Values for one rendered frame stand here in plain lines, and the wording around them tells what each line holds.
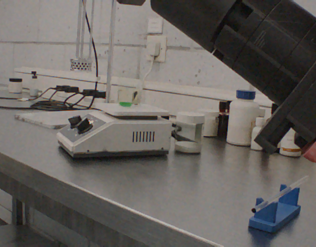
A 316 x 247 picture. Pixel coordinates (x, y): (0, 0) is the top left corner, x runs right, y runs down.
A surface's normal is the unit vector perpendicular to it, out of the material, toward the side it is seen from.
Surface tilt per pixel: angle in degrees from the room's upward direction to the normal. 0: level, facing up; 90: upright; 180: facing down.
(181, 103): 90
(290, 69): 100
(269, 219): 90
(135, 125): 90
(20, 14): 90
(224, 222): 0
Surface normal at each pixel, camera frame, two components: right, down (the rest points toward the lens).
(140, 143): 0.44, 0.17
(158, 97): -0.68, 0.07
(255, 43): -0.43, 0.28
